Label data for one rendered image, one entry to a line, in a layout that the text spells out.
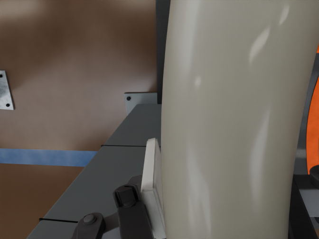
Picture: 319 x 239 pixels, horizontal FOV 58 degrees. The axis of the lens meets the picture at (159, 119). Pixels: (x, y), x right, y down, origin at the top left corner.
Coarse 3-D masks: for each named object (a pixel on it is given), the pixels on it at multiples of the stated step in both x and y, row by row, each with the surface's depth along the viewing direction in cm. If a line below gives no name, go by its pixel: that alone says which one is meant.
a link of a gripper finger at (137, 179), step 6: (132, 180) 17; (138, 180) 17; (138, 186) 16; (144, 204) 14; (108, 216) 14; (114, 216) 14; (108, 222) 13; (114, 222) 13; (108, 228) 13; (114, 228) 13; (150, 228) 14; (108, 234) 13; (114, 234) 13
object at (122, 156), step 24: (144, 96) 126; (144, 120) 109; (120, 144) 93; (144, 144) 91; (96, 168) 80; (120, 168) 79; (72, 192) 71; (96, 192) 70; (48, 216) 63; (72, 216) 63
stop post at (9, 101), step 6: (0, 72) 137; (0, 78) 138; (6, 78) 138; (0, 84) 140; (6, 84) 139; (0, 90) 141; (6, 90) 140; (0, 96) 143; (6, 96) 142; (0, 102) 144; (6, 102) 143; (12, 102) 143; (0, 108) 145; (6, 108) 145; (12, 108) 144
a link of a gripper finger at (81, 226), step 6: (84, 216) 13; (90, 216) 13; (96, 216) 13; (102, 216) 13; (78, 222) 13; (84, 222) 13; (90, 222) 13; (96, 222) 13; (102, 222) 13; (78, 228) 13; (84, 228) 13; (90, 228) 12; (96, 228) 12; (102, 228) 13; (72, 234) 12; (78, 234) 12; (84, 234) 12; (90, 234) 12; (96, 234) 12; (102, 234) 13
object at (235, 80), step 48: (192, 0) 5; (240, 0) 4; (288, 0) 4; (192, 48) 5; (240, 48) 5; (288, 48) 5; (192, 96) 5; (240, 96) 5; (288, 96) 5; (192, 144) 5; (240, 144) 5; (288, 144) 5; (192, 192) 6; (240, 192) 5; (288, 192) 6
